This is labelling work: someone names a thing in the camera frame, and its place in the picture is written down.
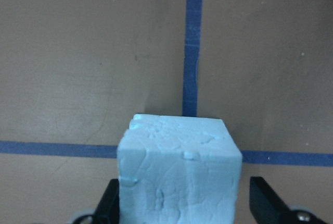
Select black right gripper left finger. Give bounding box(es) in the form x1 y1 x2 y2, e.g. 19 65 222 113
93 179 120 224

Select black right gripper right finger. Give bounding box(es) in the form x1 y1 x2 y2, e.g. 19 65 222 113
249 177 325 224

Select light blue block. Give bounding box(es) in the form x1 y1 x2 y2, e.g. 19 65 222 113
117 114 242 223

